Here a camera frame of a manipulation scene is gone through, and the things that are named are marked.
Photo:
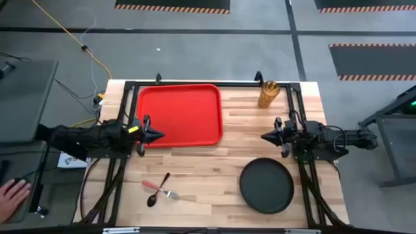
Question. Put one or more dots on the black metal side table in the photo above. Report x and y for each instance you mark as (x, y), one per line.
(391, 156)

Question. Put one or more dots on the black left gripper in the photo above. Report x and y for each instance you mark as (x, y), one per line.
(138, 131)

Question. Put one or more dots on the red plastic tray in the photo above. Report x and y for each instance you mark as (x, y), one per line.
(182, 113)

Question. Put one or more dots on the person's hand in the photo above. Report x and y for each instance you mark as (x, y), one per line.
(11, 200)

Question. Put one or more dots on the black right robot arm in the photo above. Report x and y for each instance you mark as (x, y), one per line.
(354, 136)

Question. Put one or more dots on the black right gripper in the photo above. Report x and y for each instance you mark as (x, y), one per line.
(297, 136)

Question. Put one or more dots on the dark metal spoon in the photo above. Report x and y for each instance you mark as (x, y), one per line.
(151, 201)

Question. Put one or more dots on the black round plate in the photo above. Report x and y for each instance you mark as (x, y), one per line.
(266, 186)

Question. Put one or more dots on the black hazard-striped floor mat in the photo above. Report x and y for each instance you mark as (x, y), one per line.
(172, 4)
(364, 4)
(373, 61)

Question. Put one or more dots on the dark grey desk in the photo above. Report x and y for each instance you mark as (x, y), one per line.
(19, 159)
(24, 100)

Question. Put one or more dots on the black tool on desk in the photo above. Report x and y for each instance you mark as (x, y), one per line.
(6, 69)

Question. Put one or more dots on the black aluminium rig frame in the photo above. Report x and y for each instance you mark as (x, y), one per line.
(302, 104)

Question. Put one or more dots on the silver metal table bracket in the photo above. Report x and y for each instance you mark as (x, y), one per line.
(120, 230)
(302, 231)

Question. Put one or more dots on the white printed paper sheet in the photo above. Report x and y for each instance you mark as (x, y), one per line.
(70, 161)

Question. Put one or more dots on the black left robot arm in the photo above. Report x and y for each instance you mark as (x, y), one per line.
(84, 135)

